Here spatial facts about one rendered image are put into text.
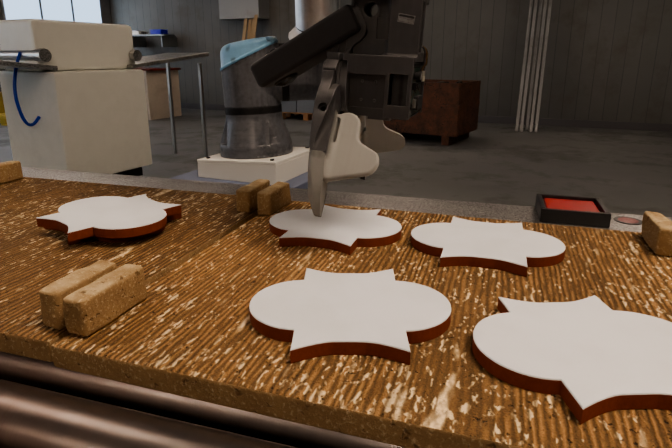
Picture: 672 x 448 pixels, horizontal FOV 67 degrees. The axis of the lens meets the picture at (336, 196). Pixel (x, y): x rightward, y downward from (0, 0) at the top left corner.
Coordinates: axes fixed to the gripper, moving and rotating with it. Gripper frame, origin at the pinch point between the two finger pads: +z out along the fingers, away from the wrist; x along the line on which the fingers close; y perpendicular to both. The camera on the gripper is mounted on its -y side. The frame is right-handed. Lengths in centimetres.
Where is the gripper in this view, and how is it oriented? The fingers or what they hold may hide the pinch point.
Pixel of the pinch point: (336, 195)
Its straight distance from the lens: 51.1
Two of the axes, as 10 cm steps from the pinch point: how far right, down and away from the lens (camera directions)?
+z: -0.5, 9.6, 2.8
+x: 3.1, -2.5, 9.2
